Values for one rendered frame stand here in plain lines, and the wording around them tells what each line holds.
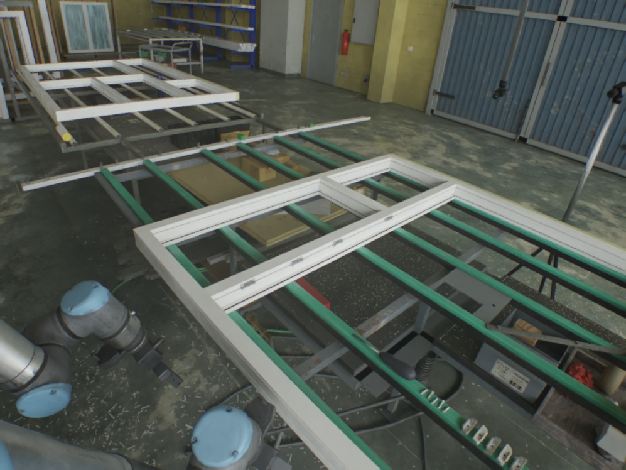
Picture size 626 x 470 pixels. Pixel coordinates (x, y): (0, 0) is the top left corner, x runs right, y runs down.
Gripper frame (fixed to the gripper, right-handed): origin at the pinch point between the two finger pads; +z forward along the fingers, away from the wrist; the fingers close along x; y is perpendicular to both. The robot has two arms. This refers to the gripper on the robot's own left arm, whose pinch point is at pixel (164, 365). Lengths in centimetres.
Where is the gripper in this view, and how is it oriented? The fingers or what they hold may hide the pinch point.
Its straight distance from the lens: 114.5
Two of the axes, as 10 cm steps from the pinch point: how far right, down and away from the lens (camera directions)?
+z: 2.8, 7.0, 6.5
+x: -6.9, -3.2, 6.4
